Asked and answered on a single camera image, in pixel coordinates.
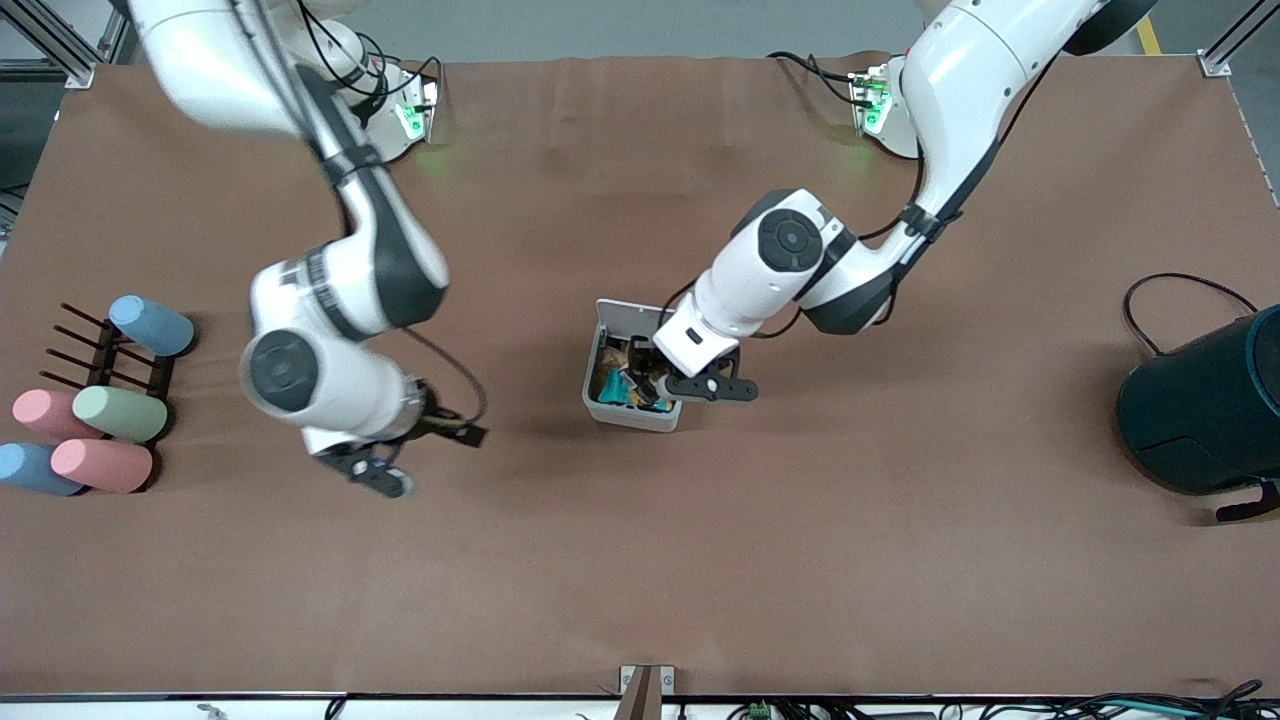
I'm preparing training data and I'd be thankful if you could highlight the small grey lidded bin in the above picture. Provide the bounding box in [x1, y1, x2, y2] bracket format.
[582, 298, 693, 433]

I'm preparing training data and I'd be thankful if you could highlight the dark teal round trash can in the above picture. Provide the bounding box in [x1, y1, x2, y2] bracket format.
[1117, 303, 1280, 524]

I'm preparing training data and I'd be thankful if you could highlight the teal snack packet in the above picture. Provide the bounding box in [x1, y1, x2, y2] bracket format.
[598, 370, 651, 409]

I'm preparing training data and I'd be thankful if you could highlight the brown crumpled wrapper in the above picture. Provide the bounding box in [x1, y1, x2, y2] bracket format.
[590, 338, 633, 399]

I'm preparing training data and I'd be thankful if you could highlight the brown table cover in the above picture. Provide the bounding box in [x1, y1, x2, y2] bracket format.
[0, 52, 1280, 698]

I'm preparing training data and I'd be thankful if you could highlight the blue foam cylinder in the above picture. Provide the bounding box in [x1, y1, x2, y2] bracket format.
[0, 443, 87, 498]
[108, 294, 197, 359]

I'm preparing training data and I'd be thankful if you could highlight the green-lit base connector box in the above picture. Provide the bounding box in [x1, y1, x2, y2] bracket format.
[393, 76, 442, 146]
[849, 66, 894, 137]

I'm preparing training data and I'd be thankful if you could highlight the green foam cylinder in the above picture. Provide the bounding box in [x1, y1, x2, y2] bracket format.
[72, 385, 170, 444]

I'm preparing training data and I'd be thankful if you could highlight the pink foam cylinder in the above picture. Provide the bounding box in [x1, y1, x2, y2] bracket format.
[50, 438, 155, 495]
[12, 388, 81, 442]

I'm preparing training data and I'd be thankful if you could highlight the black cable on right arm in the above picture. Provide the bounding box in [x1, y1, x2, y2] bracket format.
[230, 0, 491, 426]

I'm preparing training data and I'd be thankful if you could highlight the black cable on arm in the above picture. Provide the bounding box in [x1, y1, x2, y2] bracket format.
[230, 0, 491, 426]
[855, 50, 1066, 246]

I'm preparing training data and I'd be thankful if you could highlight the metal table bracket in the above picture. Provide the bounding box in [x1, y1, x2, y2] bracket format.
[619, 664, 677, 720]

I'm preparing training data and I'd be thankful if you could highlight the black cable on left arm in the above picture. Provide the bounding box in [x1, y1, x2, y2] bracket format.
[855, 50, 1066, 246]

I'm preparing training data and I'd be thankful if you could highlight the black wire rack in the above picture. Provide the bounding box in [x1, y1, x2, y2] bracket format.
[45, 302, 177, 401]

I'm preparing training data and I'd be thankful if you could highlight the black cable at arm base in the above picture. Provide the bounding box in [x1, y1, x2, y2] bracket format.
[295, 0, 443, 126]
[767, 50, 863, 107]

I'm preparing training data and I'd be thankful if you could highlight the black looped cable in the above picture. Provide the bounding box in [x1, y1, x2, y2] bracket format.
[1122, 272, 1259, 358]

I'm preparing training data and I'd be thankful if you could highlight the aluminium frame profile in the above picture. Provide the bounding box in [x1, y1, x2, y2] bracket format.
[0, 0, 136, 89]
[1195, 0, 1280, 79]

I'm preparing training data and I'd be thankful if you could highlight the black cable bundle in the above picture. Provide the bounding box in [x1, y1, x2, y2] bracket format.
[1040, 680, 1280, 720]

